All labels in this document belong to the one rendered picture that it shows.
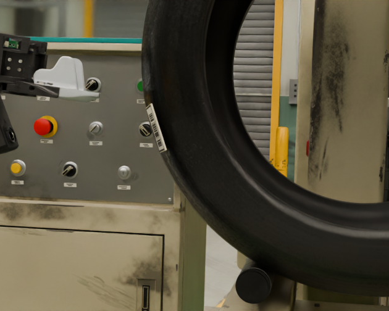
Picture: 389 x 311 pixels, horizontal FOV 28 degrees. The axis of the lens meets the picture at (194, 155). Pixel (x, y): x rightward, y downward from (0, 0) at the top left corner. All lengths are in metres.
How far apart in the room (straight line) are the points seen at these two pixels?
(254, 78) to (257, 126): 0.65
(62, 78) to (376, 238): 0.47
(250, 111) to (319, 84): 9.11
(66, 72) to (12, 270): 0.85
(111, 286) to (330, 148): 0.68
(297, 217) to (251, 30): 9.61
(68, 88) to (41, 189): 0.80
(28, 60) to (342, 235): 0.49
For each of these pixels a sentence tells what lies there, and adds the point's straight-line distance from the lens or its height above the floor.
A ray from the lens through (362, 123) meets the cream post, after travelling 1.33.
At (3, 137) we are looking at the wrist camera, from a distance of 1.13.
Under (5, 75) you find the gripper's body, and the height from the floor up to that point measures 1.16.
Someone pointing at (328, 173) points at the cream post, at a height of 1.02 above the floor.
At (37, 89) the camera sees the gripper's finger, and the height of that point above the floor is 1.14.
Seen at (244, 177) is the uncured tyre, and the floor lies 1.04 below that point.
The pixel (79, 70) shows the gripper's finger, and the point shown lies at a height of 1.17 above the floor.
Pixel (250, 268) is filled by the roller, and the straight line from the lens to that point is 1.00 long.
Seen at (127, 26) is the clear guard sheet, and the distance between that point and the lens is 1.78.
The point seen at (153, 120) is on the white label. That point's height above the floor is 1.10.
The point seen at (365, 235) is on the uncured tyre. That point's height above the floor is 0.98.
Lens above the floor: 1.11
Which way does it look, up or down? 3 degrees down
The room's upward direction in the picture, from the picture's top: 2 degrees clockwise
